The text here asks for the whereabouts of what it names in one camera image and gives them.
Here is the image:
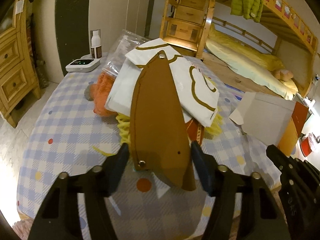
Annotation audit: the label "brown leather sheath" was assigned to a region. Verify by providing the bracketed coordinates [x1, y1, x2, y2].
[130, 50, 196, 191]

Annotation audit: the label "wooden stair drawers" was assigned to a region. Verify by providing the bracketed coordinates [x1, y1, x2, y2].
[159, 0, 215, 59]

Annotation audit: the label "white paper bag brown lines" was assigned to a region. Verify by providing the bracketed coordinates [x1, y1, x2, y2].
[105, 38, 219, 127]

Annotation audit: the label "grey cardboard box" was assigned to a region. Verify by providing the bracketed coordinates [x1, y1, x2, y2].
[229, 92, 309, 156]

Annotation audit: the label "white brown spray bottle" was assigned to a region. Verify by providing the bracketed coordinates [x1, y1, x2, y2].
[91, 29, 102, 59]

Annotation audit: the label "wooden drawer cabinet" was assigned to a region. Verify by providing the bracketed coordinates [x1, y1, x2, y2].
[1, 0, 41, 128]

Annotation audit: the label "white wardrobe with round holes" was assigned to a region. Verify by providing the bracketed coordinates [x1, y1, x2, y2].
[88, 0, 149, 53]

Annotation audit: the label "plush toy on bed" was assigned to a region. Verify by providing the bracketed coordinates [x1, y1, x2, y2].
[272, 69, 293, 82]

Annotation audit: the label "blue checkered table cloth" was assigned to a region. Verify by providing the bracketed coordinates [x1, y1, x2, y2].
[17, 57, 280, 239]

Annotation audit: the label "white digital device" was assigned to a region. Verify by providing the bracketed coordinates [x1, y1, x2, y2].
[66, 59, 100, 73]

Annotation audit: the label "wooden bunk bed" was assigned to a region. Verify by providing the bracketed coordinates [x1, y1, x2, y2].
[212, 0, 318, 96]

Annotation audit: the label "red Ultraman toy box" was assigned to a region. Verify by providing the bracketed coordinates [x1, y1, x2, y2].
[185, 118, 204, 145]

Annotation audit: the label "yellow bed quilt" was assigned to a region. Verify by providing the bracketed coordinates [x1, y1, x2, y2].
[206, 24, 298, 100]

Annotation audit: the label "clear plastic packaging bag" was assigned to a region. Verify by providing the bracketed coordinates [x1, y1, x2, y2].
[100, 29, 149, 79]

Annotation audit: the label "green puffer jacket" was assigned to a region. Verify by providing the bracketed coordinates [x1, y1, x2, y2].
[231, 0, 264, 23]

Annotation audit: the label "orange knitted wool item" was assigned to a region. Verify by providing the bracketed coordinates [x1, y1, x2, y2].
[84, 72, 117, 117]

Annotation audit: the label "red small bucket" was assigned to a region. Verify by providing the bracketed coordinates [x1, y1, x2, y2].
[300, 133, 319, 157]

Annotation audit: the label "yellow yarn mop head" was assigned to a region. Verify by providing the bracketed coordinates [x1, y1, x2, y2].
[93, 78, 224, 157]

